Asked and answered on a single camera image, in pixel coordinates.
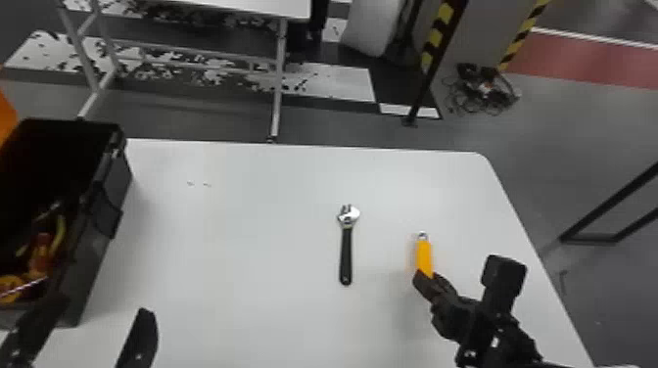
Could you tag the white side table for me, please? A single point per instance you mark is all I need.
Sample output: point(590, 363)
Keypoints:
point(195, 56)

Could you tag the yellow utility knife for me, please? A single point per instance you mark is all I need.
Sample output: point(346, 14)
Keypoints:
point(424, 257)

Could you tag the white roll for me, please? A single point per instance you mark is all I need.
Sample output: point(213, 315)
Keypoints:
point(372, 23)

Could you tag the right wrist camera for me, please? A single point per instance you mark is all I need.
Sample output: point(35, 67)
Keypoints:
point(502, 280)

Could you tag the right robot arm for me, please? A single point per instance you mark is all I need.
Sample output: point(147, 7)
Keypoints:
point(506, 347)

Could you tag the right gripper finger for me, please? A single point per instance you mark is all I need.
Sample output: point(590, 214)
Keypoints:
point(434, 288)

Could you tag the black frame side table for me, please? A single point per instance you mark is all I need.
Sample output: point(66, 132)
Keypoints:
point(611, 205)

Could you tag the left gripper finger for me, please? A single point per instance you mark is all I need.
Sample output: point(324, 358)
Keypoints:
point(140, 341)

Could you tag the black tool box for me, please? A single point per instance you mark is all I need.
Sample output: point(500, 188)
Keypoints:
point(56, 169)

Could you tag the black yellow striped post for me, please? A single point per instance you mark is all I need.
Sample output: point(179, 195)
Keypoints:
point(521, 33)
point(434, 41)

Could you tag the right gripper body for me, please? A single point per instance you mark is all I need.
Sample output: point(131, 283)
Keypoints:
point(457, 318)

